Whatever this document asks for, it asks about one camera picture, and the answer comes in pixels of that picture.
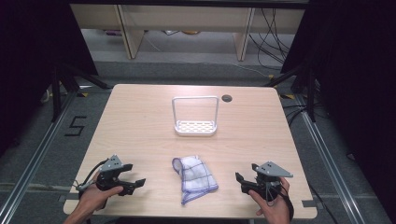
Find person's left hand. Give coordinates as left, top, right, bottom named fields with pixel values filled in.
left=78, top=183, right=124, bottom=216

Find thin black floor cable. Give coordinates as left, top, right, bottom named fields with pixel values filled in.
left=307, top=183, right=340, bottom=224

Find person's right hand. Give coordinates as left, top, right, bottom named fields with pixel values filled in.
left=248, top=177, right=291, bottom=224

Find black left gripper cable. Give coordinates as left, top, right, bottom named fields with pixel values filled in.
left=74, top=159, right=109, bottom=200

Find white checked dish cloth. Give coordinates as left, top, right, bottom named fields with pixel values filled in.
left=172, top=155, right=219, bottom=206

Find white floor cable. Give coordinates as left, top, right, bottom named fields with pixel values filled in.
left=232, top=62, right=273, bottom=78

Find aluminium floor rail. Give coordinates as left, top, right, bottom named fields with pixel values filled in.
left=0, top=91, right=78, bottom=224
left=293, top=93, right=368, bottom=224

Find black floor cables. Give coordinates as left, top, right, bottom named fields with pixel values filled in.
left=281, top=104, right=313, bottom=126

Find bundle of black hanging cables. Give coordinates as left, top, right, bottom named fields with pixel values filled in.
left=248, top=7, right=295, bottom=69

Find black curtain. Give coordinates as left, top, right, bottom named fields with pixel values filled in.
left=0, top=0, right=99, bottom=158
left=279, top=0, right=396, bottom=223

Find black metal stand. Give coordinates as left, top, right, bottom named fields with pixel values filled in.
left=50, top=63, right=110, bottom=123
left=264, top=62, right=318, bottom=123

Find light wooden desk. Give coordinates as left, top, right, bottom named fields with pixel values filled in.
left=69, top=3, right=306, bottom=62

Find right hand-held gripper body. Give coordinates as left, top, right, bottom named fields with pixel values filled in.
left=251, top=161, right=293, bottom=200

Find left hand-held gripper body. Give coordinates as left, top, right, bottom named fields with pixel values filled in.
left=95, top=154, right=131, bottom=191

